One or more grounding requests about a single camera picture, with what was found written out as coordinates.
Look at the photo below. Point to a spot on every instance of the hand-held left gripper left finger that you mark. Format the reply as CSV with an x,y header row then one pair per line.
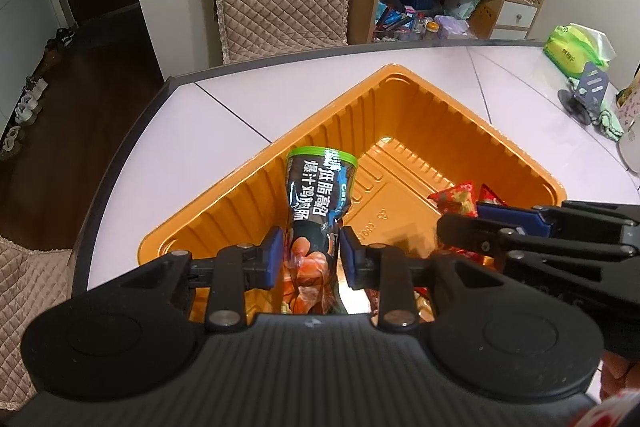
x,y
272,258

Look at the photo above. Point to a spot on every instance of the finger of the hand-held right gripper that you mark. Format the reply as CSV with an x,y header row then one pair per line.
x,y
465,232
515,218

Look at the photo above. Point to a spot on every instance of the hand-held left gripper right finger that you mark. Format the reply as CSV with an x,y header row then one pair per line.
x,y
350,258

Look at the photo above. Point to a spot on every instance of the red rectangular snack packet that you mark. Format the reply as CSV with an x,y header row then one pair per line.
x,y
467,258

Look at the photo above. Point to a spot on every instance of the red cookie packet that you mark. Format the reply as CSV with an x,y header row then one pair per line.
x,y
455,199

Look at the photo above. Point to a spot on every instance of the black sausage packet green end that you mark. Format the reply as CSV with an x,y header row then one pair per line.
x,y
315,197

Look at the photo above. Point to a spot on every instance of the orange plastic tray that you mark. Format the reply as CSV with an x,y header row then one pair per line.
x,y
400,117

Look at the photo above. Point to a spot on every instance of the person's right hand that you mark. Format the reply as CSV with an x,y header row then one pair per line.
x,y
622,372

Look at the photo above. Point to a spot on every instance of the red white patterned sleeve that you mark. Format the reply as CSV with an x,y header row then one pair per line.
x,y
612,412

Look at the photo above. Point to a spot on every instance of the light green cloth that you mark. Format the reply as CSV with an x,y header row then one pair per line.
x,y
607,119

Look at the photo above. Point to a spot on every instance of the grey phone stand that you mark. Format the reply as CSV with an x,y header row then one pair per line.
x,y
590,89

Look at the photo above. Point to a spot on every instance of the green tissue pack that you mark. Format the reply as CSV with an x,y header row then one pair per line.
x,y
575,47

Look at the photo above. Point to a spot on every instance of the purple bag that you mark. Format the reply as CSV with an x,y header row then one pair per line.
x,y
452,27

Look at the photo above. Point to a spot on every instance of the white drawer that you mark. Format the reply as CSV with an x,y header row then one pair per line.
x,y
517,13

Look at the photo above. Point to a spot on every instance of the white shoes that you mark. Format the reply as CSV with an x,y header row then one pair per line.
x,y
22,107

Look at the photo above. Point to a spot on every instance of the dark shoes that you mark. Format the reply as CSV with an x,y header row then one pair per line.
x,y
60,39

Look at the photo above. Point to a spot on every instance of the white cabinet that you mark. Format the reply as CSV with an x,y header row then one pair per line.
x,y
20,7

